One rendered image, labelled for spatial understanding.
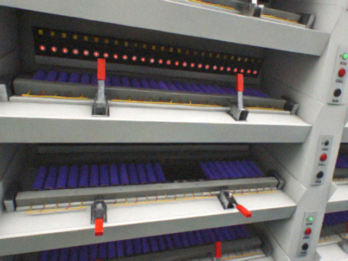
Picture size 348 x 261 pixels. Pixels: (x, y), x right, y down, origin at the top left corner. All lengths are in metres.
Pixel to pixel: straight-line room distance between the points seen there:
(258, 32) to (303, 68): 0.18
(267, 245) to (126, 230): 0.40
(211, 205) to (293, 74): 0.37
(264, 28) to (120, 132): 0.33
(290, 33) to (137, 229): 0.48
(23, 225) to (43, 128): 0.17
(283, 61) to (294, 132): 0.20
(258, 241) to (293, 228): 0.11
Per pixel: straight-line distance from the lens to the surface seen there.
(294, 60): 0.65
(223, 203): 0.53
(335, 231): 0.92
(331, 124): 0.63
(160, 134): 0.41
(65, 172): 0.53
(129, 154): 0.57
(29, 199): 0.49
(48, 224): 0.47
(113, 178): 0.51
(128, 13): 0.40
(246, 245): 0.70
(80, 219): 0.46
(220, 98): 0.51
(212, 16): 0.44
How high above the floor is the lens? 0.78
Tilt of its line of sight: 11 degrees down
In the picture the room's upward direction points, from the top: 5 degrees clockwise
